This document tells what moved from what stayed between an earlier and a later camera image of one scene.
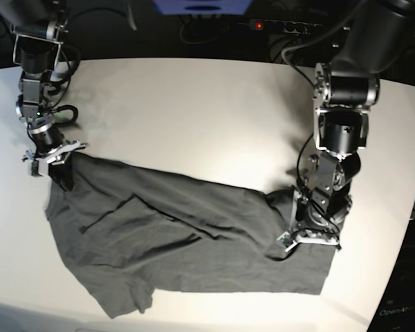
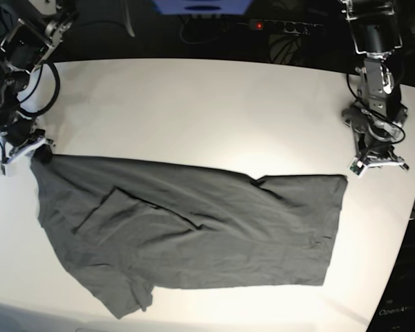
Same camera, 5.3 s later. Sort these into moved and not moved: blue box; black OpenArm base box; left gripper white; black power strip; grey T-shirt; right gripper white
Moved: grey T-shirt; right gripper white; left gripper white
Not moved: black power strip; black OpenArm base box; blue box
